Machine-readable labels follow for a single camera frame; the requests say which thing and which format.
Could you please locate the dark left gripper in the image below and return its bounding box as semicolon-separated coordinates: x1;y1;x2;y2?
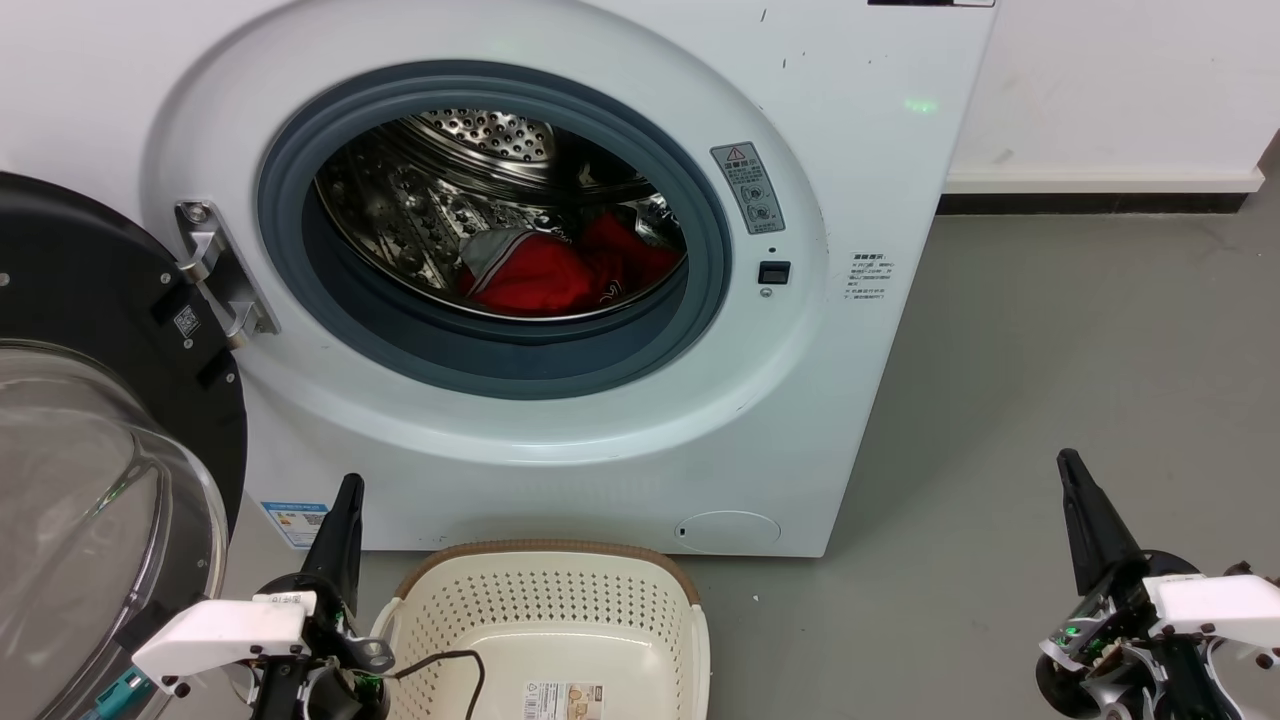
252;474;394;720

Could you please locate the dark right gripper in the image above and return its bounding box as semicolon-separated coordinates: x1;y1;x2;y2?
1035;449;1236;720

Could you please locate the red garment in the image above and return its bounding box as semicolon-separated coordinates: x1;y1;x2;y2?
460;212;686;319

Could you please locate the cream plastic laundry basket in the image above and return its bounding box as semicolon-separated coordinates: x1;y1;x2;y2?
370;540;711;720

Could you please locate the stainless steel washing machine drum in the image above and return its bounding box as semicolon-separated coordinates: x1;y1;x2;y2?
315;108;688;321

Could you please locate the black washer door with glass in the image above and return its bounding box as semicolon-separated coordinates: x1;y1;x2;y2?
0;172;249;720

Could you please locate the blue energy label sticker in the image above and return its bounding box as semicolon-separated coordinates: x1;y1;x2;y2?
260;500;331;549

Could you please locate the grey rubber door gasket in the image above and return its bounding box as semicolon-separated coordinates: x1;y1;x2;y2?
257;60;733;401

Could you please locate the metal door hinge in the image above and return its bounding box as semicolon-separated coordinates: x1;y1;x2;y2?
175;200;281;349

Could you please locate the white front-load washing machine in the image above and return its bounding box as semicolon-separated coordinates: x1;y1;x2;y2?
0;0;999;559

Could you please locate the white and black baseboard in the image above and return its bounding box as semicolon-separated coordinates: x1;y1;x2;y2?
938;165;1266;215

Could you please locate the small white text sticker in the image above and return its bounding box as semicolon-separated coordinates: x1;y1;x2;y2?
845;250;894;303

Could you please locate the round drain filter cover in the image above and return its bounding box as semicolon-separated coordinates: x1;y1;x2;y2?
675;510;782;554

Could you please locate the grey warning label sticker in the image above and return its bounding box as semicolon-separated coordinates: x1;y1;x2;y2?
711;141;786;235

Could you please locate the thin black cable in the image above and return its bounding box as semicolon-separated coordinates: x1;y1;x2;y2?
388;650;488;720

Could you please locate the teal cable connector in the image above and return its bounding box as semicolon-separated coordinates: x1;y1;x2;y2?
82;668;151;720

